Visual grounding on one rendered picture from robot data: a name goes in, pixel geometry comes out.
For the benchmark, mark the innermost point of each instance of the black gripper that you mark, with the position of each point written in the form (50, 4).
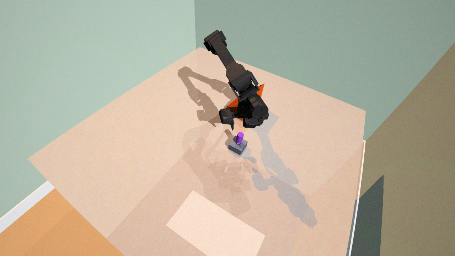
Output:
(227, 117)

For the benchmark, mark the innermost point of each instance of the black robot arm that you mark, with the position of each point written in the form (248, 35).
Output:
(239, 81)

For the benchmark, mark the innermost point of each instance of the purple marker cap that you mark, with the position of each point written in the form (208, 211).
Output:
(239, 138)

